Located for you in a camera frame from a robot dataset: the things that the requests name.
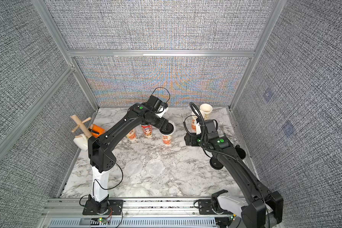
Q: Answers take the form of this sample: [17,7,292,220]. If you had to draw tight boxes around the black cup lid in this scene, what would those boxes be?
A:
[160,123,172,135]
[210,157,224,170]

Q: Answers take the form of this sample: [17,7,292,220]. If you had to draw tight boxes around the red patterned paper cup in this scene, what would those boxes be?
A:
[141,124,153,138]

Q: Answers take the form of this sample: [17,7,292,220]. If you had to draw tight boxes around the yellow patterned paper cup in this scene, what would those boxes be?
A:
[126,129,137,142]

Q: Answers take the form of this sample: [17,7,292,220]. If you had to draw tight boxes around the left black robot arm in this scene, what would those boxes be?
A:
[88,102,173,202]

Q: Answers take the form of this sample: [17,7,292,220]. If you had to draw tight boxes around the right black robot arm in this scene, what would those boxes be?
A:
[184,118,284,228]

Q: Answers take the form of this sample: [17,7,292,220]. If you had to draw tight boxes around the red flower paper cup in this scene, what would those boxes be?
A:
[191,112,198,132]

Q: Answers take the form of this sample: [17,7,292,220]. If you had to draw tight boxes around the black mug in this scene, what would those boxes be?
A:
[235,145,247,160]

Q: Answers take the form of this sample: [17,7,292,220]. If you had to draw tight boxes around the orange mug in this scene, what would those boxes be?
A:
[88,124,105,138]

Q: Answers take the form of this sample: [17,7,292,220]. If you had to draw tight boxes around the wooden mug tree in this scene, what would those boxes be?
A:
[70,115,93,138]

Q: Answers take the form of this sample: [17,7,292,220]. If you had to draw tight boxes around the white mug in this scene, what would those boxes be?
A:
[73,134,88,151]

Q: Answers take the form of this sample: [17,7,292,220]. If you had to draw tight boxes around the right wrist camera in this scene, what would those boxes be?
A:
[195,123,201,135]

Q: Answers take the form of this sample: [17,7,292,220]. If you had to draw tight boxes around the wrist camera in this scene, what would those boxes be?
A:
[195,123,201,135]
[145,95,168,117]

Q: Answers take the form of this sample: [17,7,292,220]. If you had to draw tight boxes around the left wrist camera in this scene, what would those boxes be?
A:
[145,95,168,117]

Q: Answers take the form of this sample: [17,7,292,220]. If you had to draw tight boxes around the green handled fork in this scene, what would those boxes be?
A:
[218,122,224,132]

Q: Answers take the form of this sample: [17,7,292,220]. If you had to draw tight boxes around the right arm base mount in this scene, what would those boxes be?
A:
[196,199,227,215]

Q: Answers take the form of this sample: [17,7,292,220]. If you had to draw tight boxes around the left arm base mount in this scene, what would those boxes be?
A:
[82,199,124,216]

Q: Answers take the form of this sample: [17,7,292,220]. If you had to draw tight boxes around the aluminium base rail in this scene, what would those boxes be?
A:
[37,197,243,228]

